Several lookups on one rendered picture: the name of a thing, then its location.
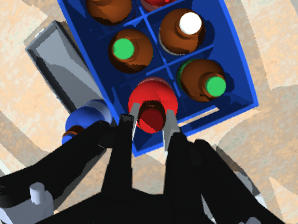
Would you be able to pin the brown bottle with blue cap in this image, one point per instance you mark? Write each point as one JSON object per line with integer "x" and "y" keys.
{"x": 111, "y": 13}

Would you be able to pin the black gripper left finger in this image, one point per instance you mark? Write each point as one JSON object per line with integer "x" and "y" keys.
{"x": 27, "y": 196}

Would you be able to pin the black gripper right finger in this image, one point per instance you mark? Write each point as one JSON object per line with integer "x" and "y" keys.
{"x": 228, "y": 199}

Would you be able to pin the brown bottle with white cap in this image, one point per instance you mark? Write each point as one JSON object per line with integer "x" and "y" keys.
{"x": 179, "y": 36}

